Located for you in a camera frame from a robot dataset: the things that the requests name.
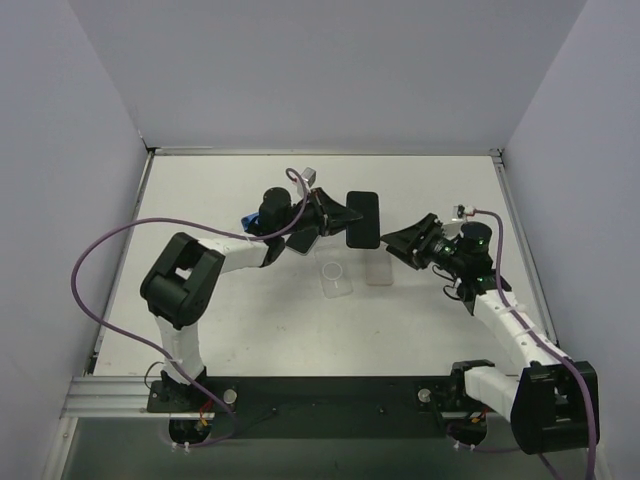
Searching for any black phone from beige case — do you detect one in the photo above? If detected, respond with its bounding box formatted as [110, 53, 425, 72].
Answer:
[345, 190, 381, 250]

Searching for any beige phone case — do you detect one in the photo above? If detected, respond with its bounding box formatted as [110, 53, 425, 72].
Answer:
[364, 248, 394, 287]

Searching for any clear phone case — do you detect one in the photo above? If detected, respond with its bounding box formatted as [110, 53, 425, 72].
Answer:
[314, 245, 353, 299]

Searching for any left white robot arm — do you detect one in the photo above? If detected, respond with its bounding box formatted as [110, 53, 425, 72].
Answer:
[140, 187, 365, 412]

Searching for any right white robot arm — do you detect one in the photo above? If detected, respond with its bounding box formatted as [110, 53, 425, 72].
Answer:
[381, 208, 599, 454]

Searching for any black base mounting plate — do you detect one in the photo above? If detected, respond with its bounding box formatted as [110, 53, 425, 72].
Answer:
[146, 376, 485, 442]

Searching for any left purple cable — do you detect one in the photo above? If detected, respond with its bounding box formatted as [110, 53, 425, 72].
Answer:
[72, 167, 314, 448]

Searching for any purple cable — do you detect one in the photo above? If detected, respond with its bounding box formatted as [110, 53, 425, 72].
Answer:
[72, 167, 314, 448]
[447, 207, 601, 480]

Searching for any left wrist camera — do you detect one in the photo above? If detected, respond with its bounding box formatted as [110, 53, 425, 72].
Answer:
[301, 167, 317, 187]

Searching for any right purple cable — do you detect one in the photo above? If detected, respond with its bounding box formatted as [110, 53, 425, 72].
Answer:
[447, 207, 601, 480]

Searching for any aluminium table frame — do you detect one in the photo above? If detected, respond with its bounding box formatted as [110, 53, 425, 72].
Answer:
[42, 146, 601, 480]

